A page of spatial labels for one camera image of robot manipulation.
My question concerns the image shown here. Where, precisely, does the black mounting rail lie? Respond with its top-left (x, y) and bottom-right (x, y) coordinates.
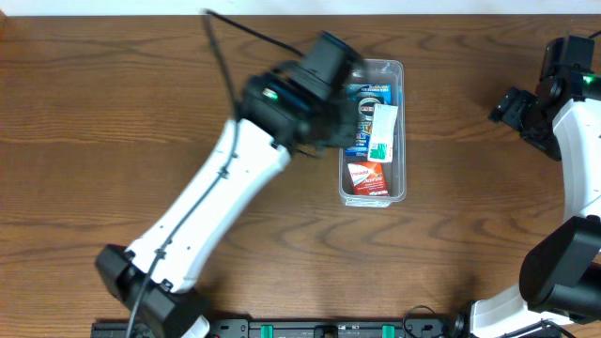
top-left (91, 317), bottom-right (562, 338)

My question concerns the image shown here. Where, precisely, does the red Panadol box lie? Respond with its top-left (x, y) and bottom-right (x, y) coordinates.
top-left (347, 161), bottom-right (389, 196)

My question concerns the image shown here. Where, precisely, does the blue Kool Fever box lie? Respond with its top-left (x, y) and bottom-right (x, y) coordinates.
top-left (345, 84), bottom-right (393, 159)

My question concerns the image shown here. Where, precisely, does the clear plastic container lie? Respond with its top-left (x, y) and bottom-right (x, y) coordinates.
top-left (338, 59), bottom-right (407, 207)

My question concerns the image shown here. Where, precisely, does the white green Panadol box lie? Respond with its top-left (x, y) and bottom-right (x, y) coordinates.
top-left (367, 103), bottom-right (398, 163)

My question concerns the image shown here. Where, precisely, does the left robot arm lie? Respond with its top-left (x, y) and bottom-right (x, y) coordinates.
top-left (95, 33), bottom-right (362, 337)

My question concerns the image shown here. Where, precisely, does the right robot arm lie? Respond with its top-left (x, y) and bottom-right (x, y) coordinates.
top-left (448, 36), bottom-right (600, 337)

